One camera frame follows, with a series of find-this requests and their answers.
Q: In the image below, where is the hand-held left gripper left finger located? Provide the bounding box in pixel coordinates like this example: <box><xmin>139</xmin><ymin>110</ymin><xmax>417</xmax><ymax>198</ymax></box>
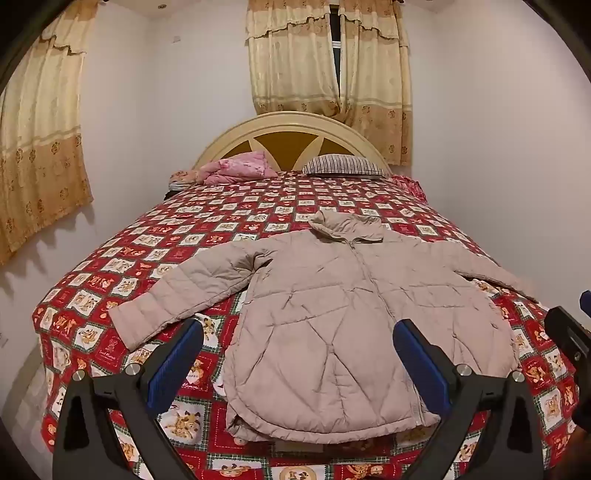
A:
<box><xmin>53</xmin><ymin>318</ymin><xmax>205</xmax><ymax>480</ymax></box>

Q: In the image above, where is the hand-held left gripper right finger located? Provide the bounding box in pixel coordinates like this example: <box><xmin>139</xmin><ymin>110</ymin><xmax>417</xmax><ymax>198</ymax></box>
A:
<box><xmin>392</xmin><ymin>318</ymin><xmax>546</xmax><ymax>480</ymax></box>

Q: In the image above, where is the beige quilted puffer jacket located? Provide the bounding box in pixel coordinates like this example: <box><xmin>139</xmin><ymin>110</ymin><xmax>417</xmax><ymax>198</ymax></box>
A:
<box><xmin>107</xmin><ymin>210</ymin><xmax>539</xmax><ymax>446</ymax></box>

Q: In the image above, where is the red bear printed blanket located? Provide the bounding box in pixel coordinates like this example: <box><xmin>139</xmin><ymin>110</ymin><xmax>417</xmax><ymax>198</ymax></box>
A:
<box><xmin>32</xmin><ymin>168</ymin><xmax>580</xmax><ymax>480</ymax></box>

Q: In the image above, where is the red crumpled cloth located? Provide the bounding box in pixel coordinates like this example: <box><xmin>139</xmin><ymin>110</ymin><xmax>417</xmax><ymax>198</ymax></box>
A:
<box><xmin>392</xmin><ymin>174</ymin><xmax>428</xmax><ymax>202</ymax></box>

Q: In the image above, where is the pink folded quilt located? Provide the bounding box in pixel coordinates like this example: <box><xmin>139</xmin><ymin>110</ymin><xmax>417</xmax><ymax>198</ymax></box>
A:
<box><xmin>170</xmin><ymin>150</ymin><xmax>279</xmax><ymax>186</ymax></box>

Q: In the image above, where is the striped pillow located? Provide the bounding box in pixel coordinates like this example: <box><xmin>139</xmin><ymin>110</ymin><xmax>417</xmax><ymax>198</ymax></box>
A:
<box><xmin>302</xmin><ymin>154</ymin><xmax>386</xmax><ymax>178</ymax></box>

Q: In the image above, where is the cream wooden bed headboard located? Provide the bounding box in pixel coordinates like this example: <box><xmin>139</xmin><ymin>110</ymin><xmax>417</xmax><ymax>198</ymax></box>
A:
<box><xmin>191</xmin><ymin>111</ymin><xmax>394</xmax><ymax>176</ymax></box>

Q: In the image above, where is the wide beige floral curtain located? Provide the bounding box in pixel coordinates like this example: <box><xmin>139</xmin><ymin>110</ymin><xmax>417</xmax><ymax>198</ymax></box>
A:
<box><xmin>0</xmin><ymin>0</ymin><xmax>100</xmax><ymax>266</ymax></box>

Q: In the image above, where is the long beige floral curtain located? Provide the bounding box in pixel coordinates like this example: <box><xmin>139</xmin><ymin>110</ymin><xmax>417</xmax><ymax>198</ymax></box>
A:
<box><xmin>339</xmin><ymin>0</ymin><xmax>414</xmax><ymax>168</ymax></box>

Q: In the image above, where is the dark window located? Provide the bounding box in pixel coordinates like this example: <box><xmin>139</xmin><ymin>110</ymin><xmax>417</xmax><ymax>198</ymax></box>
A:
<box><xmin>331</xmin><ymin>14</ymin><xmax>345</xmax><ymax>100</ymax></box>

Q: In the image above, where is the short beige floral curtain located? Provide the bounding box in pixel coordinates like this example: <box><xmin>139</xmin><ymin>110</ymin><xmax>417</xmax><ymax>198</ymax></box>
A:
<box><xmin>245</xmin><ymin>0</ymin><xmax>345</xmax><ymax>124</ymax></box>

